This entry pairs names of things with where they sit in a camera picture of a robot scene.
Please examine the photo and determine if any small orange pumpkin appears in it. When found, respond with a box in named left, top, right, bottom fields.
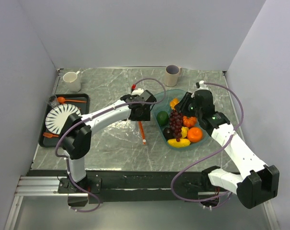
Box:
left=183, top=116, right=197, bottom=128

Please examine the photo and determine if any purple grape bunch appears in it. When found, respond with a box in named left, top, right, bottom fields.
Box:
left=169, top=110, right=183, bottom=139

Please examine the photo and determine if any orange tangerine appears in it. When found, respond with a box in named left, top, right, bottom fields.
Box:
left=187, top=127, right=203, bottom=143

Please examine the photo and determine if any yellow lemon piece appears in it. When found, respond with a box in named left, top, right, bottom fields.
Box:
left=181, top=126, right=189, bottom=138

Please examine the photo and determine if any clear zip top bag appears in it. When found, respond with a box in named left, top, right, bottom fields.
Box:
left=97, top=121, right=147, bottom=145

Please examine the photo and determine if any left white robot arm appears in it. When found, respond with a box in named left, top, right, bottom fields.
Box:
left=60, top=90, right=157, bottom=193

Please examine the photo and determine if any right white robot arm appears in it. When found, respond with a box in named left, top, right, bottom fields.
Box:
left=175, top=89, right=279, bottom=209

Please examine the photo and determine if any teal plastic food container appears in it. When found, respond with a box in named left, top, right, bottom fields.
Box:
left=151, top=89, right=209, bottom=150

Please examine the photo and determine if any green lime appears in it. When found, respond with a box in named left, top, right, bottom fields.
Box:
left=156, top=111, right=169, bottom=127

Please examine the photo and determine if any dark avocado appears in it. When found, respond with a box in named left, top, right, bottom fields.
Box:
left=162, top=127, right=174, bottom=140

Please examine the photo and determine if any beige mug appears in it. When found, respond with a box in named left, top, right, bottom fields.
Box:
left=164, top=65, right=183, bottom=87

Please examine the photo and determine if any white cup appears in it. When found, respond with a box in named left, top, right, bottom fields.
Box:
left=63, top=71, right=81, bottom=92

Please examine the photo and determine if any orange plastic spoon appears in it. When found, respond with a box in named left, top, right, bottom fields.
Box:
left=57, top=97, right=86, bottom=104

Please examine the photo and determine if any white striped plate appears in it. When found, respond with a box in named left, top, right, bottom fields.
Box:
left=45, top=104, right=81, bottom=135

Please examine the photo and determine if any clear small glass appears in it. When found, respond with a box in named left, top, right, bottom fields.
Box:
left=47, top=94, right=60, bottom=108

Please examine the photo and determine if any black tray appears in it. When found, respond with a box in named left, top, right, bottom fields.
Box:
left=38, top=93, right=90, bottom=148

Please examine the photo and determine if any orange plastic fork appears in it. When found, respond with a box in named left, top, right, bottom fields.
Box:
left=43, top=132, right=58, bottom=138

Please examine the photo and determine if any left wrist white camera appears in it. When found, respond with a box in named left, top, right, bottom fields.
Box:
left=131, top=84, right=144, bottom=95

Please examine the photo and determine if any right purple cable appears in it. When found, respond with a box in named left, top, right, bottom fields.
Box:
left=170, top=81, right=244, bottom=209

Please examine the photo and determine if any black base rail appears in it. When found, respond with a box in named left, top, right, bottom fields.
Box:
left=27, top=170, right=225, bottom=204

